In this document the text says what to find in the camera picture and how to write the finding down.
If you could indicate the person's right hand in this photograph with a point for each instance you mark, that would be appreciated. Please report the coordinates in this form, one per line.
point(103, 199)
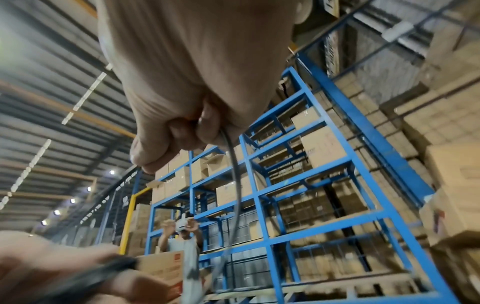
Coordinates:
point(195, 59)

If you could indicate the person's left hand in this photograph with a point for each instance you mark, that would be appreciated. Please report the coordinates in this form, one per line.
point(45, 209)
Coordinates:
point(41, 267)

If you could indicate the red printed cardboard box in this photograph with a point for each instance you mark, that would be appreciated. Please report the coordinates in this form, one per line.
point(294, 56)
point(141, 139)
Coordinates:
point(161, 264)

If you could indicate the row of ceiling strip lights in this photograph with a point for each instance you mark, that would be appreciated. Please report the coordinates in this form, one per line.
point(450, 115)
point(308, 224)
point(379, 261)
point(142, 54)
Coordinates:
point(80, 98)

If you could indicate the small plain cardboard box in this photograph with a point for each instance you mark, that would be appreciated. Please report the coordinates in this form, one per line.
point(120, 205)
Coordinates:
point(305, 117)

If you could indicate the white headset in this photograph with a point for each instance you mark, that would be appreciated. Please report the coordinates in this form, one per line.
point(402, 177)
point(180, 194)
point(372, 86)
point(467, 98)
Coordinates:
point(182, 224)

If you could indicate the blue metal cage rack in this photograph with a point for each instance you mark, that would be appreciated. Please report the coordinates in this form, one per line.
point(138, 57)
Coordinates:
point(262, 196)

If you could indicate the large plain cardboard box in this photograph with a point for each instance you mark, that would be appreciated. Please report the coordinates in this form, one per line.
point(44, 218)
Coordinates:
point(322, 147)

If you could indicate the stack of cardboard boxes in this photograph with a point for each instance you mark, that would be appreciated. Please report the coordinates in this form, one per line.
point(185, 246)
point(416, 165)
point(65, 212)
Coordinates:
point(438, 118)

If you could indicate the tilted cardboard box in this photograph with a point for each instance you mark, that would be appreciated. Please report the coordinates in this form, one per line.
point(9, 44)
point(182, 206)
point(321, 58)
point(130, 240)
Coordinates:
point(453, 213)

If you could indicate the yellow metal post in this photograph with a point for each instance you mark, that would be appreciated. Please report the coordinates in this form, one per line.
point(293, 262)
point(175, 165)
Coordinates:
point(127, 219)

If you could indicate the blue pallet rack frame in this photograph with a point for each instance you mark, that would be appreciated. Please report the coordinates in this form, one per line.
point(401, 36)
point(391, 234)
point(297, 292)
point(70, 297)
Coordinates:
point(367, 124)

